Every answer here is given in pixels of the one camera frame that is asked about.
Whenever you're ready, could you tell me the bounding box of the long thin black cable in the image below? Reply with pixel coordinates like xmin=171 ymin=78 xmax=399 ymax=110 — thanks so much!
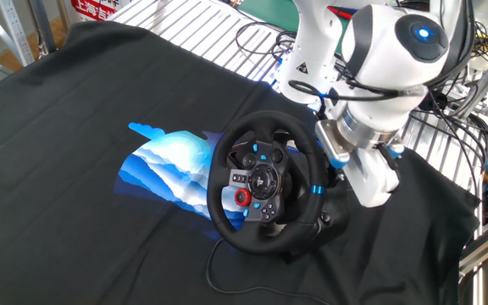
xmin=205 ymin=236 xmax=334 ymax=305

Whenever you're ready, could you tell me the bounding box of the black cloth with blue print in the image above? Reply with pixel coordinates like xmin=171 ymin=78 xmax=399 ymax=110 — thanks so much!
xmin=0 ymin=20 xmax=482 ymax=305

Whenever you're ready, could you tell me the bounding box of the black Logitech wheel base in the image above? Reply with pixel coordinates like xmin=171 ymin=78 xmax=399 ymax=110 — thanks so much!
xmin=281 ymin=167 xmax=351 ymax=264

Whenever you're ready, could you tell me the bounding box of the red and white sign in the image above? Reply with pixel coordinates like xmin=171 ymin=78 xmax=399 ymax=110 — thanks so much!
xmin=70 ymin=0 xmax=121 ymax=22

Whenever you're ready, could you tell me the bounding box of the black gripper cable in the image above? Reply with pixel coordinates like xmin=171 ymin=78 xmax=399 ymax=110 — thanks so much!
xmin=374 ymin=142 xmax=402 ymax=171

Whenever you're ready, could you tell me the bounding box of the silver depth camera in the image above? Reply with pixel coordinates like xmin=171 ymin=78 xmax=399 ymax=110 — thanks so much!
xmin=314 ymin=119 xmax=356 ymax=169

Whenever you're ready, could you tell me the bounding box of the black cable knot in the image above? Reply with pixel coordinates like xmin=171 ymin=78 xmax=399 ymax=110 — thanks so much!
xmin=419 ymin=91 xmax=449 ymax=112

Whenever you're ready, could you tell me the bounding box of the aluminium extrusion beam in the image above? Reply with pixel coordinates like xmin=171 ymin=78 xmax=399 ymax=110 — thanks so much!
xmin=457 ymin=218 xmax=488 ymax=276

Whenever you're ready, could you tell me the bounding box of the black racing steering wheel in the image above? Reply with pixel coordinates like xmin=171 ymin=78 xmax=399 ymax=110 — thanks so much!
xmin=206 ymin=110 xmax=329 ymax=255

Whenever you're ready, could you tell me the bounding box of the green mat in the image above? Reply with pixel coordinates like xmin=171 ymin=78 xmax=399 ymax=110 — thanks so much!
xmin=237 ymin=0 xmax=302 ymax=33

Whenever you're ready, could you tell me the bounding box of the perforated steel post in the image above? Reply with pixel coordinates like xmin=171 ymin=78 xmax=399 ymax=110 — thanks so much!
xmin=0 ymin=0 xmax=36 ymax=68

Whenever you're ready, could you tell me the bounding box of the dark metal pole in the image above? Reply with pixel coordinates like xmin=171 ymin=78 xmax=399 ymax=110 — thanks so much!
xmin=29 ymin=0 xmax=58 ymax=55

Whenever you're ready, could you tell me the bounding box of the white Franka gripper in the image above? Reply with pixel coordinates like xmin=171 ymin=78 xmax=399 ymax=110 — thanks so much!
xmin=324 ymin=83 xmax=402 ymax=208

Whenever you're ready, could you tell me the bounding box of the red pen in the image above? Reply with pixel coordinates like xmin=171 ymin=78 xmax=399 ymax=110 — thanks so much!
xmin=326 ymin=4 xmax=356 ymax=21

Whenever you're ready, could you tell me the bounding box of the black camera cable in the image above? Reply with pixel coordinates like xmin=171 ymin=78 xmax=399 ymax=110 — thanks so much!
xmin=288 ymin=78 xmax=428 ymax=103

